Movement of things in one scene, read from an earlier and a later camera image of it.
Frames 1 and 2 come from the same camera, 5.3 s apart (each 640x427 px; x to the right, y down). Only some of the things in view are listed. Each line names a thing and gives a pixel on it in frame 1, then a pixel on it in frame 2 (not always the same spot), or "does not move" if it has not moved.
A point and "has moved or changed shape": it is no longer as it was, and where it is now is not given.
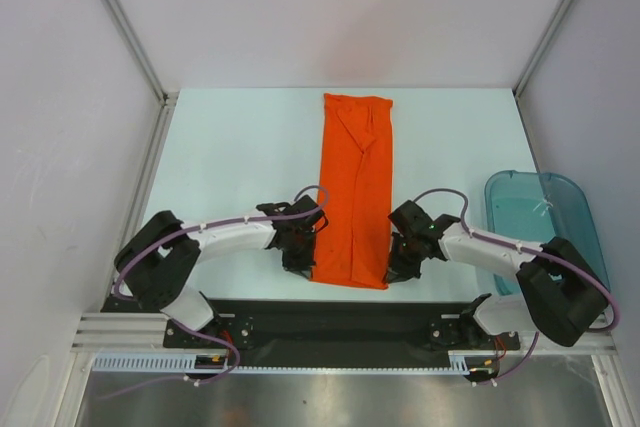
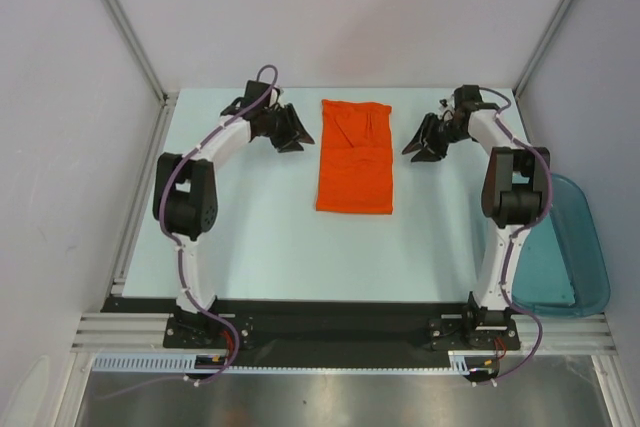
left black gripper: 304,264 -> 291,144
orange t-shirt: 356,187 has moved or changed shape
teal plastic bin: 542,209 does not move
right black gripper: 398,271 -> 423,136
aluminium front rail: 124,333 does not move
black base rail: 323,332 does not move
